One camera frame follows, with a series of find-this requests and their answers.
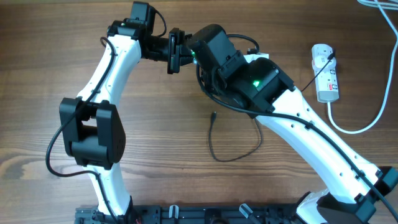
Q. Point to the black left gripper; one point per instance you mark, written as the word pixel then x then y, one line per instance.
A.
pixel 179 54

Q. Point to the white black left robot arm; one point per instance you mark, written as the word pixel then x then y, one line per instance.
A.
pixel 92 130

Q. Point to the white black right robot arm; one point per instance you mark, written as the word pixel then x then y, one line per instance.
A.
pixel 255 85

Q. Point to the white power strip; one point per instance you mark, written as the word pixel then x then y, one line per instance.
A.
pixel 324 67

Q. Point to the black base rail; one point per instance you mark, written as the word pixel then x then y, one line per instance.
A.
pixel 278 214

